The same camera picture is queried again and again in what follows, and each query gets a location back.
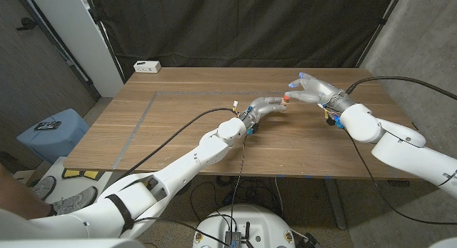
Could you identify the yellow and black floor pad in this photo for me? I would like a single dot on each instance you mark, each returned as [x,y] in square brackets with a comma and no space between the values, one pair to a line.
[71,173]

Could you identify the grey sneaker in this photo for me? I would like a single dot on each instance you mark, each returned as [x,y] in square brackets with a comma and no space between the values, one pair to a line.
[43,188]
[76,201]

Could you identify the black phone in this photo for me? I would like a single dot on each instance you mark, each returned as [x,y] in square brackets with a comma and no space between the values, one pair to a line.
[47,125]

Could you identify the white pillar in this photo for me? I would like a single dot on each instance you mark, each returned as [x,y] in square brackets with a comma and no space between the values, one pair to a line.
[71,33]

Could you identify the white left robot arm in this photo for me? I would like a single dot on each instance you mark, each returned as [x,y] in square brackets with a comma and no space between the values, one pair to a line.
[168,183]

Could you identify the grey table leg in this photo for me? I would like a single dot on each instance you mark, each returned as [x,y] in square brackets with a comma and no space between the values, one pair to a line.
[335,205]

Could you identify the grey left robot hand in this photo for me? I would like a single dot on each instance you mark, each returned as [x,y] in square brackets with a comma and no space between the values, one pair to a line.
[262,108]

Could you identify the blue stool with phone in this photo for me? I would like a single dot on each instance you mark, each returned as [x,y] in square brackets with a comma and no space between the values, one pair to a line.
[53,141]

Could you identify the black curtain backdrop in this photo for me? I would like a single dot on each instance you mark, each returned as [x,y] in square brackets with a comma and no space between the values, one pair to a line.
[232,26]

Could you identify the white floor platform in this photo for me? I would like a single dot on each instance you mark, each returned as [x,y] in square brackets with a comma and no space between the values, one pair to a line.
[75,182]

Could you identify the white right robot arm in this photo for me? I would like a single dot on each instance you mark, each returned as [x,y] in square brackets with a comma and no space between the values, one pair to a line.
[389,141]

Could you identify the wooden table panel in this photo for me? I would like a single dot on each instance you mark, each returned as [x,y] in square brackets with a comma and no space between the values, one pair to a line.
[178,93]

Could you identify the black backdrop frame pole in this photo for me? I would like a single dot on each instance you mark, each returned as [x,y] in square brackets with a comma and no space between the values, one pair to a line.
[380,26]
[108,44]

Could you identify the wooden block with holes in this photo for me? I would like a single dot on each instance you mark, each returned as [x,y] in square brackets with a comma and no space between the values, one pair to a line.
[284,102]

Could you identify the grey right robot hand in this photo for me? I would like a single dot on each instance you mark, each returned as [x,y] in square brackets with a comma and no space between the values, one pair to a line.
[317,90]

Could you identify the white power strip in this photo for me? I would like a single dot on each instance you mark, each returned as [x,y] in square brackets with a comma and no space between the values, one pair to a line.
[147,66]

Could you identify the person's bare leg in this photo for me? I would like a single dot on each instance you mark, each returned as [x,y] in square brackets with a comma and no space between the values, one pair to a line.
[18,199]

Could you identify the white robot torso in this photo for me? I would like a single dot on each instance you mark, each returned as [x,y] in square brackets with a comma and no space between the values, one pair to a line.
[246,223]

